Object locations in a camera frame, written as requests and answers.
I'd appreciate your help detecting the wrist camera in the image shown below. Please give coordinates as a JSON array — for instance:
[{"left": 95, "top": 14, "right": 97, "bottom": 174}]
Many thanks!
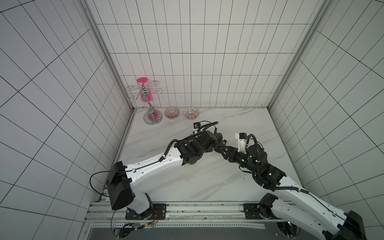
[
  {"left": 193, "top": 122, "right": 202, "bottom": 130},
  {"left": 235, "top": 133, "right": 247, "bottom": 153}
]

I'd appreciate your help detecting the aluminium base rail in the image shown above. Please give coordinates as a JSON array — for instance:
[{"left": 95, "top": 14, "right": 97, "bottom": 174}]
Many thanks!
[{"left": 85, "top": 202, "right": 280, "bottom": 229}]

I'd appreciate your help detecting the brown striped glass bowl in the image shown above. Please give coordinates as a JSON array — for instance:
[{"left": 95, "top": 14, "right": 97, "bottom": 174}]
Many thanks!
[{"left": 164, "top": 107, "right": 180, "bottom": 120}]

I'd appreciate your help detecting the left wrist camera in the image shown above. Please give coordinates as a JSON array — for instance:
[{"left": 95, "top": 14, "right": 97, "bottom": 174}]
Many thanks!
[{"left": 193, "top": 122, "right": 202, "bottom": 130}]

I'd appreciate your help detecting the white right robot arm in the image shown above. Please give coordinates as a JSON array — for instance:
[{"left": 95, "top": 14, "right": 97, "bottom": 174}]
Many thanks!
[{"left": 215, "top": 133, "right": 367, "bottom": 240}]

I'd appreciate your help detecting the chrome cup holder stand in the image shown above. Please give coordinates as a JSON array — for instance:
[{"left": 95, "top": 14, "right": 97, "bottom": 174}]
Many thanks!
[{"left": 126, "top": 77, "right": 163, "bottom": 126}]

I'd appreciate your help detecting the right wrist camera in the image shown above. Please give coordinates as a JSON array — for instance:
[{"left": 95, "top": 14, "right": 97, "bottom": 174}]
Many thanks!
[{"left": 235, "top": 133, "right": 247, "bottom": 153}]

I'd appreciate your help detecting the pink plastic cup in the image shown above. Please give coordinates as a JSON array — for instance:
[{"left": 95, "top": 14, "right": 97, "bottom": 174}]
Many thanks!
[{"left": 137, "top": 77, "right": 153, "bottom": 103}]

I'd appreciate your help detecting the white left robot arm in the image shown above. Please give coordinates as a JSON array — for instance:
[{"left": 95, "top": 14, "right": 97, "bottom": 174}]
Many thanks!
[{"left": 89, "top": 121, "right": 220, "bottom": 215}]

